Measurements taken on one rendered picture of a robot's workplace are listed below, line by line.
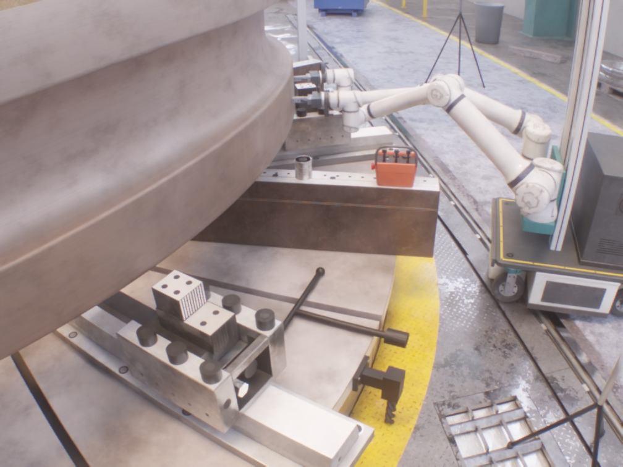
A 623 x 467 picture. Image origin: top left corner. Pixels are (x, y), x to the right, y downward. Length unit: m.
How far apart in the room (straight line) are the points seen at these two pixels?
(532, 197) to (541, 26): 8.89
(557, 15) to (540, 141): 8.44
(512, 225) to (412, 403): 1.19
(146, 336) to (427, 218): 1.44
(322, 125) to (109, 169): 1.97
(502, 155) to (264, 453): 1.54
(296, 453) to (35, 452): 0.96
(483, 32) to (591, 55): 7.04
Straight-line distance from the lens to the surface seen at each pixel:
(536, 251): 2.78
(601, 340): 2.87
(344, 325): 2.15
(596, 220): 2.64
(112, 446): 1.92
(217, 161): 1.82
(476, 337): 2.66
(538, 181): 2.31
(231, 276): 2.50
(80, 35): 1.37
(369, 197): 2.43
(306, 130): 3.33
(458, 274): 3.04
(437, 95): 2.32
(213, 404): 1.56
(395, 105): 2.64
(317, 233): 2.57
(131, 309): 1.97
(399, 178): 2.39
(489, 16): 9.34
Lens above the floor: 1.80
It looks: 32 degrees down
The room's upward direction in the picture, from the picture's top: 3 degrees counter-clockwise
